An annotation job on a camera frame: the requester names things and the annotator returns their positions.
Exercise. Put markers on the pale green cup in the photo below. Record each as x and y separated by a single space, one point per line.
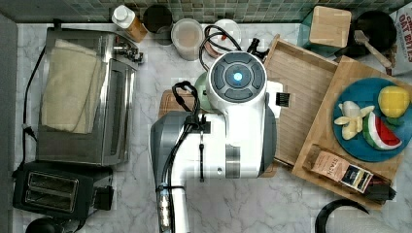
200 85

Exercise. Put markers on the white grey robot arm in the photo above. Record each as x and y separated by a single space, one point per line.
236 141

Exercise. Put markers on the open wooden drawer tray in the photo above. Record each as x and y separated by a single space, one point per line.
305 76

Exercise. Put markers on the small wooden board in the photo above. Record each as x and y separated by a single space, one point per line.
168 102

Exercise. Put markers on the white lidded jar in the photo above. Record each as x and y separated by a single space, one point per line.
216 46

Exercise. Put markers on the clear container beige lid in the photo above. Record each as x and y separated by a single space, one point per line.
187 36

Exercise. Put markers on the dark round canister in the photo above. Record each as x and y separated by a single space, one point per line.
158 21

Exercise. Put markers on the bamboo cutting board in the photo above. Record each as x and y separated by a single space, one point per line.
321 132

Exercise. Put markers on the stash tea box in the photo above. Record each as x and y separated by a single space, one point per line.
341 172

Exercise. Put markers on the stainless toaster oven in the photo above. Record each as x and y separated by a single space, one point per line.
106 144

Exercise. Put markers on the spice bottle white cap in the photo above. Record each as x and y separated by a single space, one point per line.
126 19

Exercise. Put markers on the beige folded towel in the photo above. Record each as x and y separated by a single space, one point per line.
76 75

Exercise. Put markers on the peeled toy banana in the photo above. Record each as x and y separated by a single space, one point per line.
352 118

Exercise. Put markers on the black curved object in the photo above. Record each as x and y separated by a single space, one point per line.
340 216

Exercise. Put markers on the black two-slot toaster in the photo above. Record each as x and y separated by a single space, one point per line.
63 190

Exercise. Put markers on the blue plate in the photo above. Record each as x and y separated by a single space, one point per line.
365 93

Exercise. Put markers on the toy watermelon slice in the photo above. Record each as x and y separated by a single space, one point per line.
378 135

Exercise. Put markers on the wooden spatula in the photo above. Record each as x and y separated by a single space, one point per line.
361 39

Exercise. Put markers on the yellow lemon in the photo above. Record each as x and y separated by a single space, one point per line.
393 101

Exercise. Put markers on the black frying pan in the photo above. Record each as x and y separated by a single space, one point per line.
377 26

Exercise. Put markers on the black round knob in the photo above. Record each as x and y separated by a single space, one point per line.
44 225

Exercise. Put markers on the oat bites cereal box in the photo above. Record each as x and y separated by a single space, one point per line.
403 54

